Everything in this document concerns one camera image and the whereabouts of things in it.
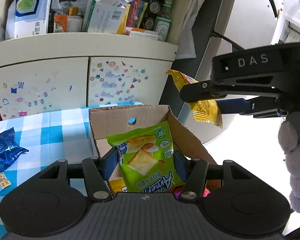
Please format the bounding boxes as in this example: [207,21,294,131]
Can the orange white flat box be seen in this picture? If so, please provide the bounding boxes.
[125,27,160,41]

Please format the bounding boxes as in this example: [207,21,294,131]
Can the dark blue foil snack packet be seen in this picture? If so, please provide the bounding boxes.
[0,127,30,176]

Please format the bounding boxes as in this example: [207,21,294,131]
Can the green glass bottle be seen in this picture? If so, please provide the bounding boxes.
[154,0,176,42]

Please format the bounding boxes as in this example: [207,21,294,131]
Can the black cable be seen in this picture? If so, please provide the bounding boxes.
[211,31,250,52]

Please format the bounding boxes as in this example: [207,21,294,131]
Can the green snack packet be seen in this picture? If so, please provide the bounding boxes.
[106,120,188,194]

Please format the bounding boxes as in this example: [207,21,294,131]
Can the person's right hand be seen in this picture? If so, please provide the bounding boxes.
[277,109,300,215]

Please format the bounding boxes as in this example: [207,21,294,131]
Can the dark yellow snack packet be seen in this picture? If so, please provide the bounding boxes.
[165,69,224,130]

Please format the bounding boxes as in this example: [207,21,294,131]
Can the small golden packet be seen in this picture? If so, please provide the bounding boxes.
[0,172,12,189]

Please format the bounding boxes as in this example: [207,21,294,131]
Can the colourful pen pack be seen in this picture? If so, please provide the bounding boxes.
[126,0,148,29]

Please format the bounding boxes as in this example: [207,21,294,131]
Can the yellow waffle snack packet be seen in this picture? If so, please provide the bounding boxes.
[109,177,128,194]

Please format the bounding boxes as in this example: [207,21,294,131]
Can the white tissue pack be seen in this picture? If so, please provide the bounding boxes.
[5,0,52,40]

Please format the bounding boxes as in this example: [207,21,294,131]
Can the white medicine box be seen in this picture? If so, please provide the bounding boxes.
[82,0,135,34]

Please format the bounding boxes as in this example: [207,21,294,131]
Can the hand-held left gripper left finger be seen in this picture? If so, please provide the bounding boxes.
[39,148,121,202]

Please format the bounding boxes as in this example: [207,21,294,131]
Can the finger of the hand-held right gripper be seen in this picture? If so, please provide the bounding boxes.
[215,97,288,118]
[179,80,231,103]

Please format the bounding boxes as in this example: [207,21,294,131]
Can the orange packet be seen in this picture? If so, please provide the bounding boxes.
[53,14,69,33]

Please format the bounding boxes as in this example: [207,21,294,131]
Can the blue white checkered tablecloth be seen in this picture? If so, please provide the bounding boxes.
[0,101,144,240]

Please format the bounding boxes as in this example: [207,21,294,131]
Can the cream cabinet with stickers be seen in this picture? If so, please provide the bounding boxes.
[0,39,180,123]

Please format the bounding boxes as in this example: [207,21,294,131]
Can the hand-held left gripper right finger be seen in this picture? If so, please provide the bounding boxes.
[174,151,252,201]

